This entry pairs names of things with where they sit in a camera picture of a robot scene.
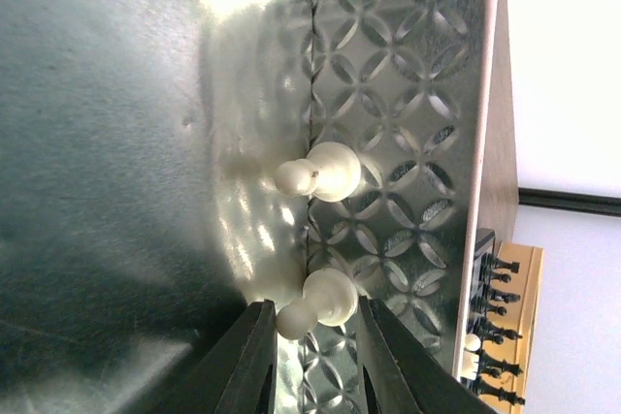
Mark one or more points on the pink metal tin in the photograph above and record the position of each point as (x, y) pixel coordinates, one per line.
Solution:
(139, 213)

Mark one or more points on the yellow metal tin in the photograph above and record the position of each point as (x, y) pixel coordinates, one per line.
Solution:
(521, 317)

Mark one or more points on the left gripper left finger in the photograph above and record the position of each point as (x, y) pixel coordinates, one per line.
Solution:
(239, 373)

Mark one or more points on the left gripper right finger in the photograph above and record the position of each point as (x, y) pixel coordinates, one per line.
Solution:
(398, 375)

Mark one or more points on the black chess piece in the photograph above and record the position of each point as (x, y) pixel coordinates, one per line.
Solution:
(498, 264)
(498, 336)
(499, 393)
(496, 368)
(496, 309)
(502, 277)
(504, 297)

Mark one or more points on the white chess pawn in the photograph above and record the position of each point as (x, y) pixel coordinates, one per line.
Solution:
(330, 172)
(329, 297)

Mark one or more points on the white chess piece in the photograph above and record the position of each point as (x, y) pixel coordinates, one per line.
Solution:
(472, 342)

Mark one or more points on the black white chessboard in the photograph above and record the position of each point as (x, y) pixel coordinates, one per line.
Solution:
(484, 244)

